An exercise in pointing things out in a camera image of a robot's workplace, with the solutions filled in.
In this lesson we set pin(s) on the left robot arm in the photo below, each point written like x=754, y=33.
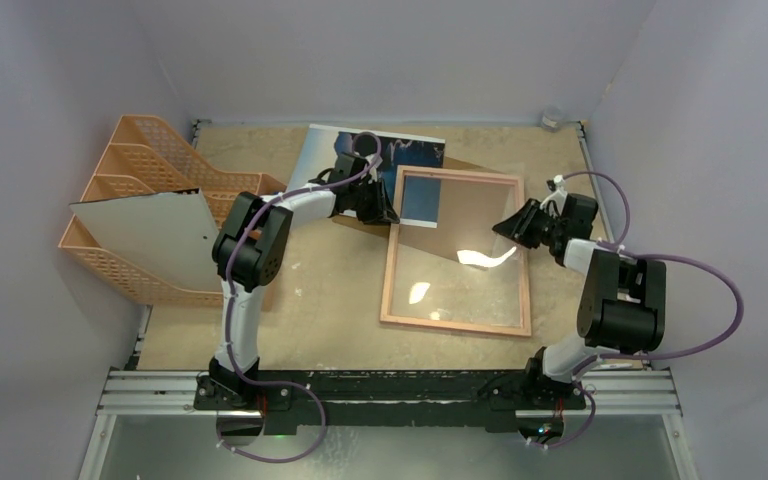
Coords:
x=251, y=245

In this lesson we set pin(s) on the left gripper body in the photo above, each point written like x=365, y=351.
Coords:
x=353, y=192

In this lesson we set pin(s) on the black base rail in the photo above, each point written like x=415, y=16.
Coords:
x=494, y=400

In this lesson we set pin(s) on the clear acrylic sheet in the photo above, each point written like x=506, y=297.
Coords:
x=457, y=265

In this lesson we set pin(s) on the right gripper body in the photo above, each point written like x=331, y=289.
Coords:
x=534, y=226

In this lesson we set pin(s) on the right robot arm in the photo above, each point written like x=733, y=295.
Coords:
x=622, y=308

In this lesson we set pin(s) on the orange plastic file organizer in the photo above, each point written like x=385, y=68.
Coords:
x=145, y=155

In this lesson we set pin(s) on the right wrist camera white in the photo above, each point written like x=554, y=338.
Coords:
x=558, y=189

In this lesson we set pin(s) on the brown cardboard backing board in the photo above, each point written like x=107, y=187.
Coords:
x=446, y=213

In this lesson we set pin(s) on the pink wooden photo frame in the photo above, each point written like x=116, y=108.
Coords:
x=450, y=324

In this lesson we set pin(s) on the small clear jar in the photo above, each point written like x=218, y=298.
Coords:
x=552, y=118

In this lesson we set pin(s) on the white sheet in organizer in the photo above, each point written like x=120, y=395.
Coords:
x=168, y=235

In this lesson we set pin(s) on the ocean cliff photo print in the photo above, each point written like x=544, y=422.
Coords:
x=417, y=149

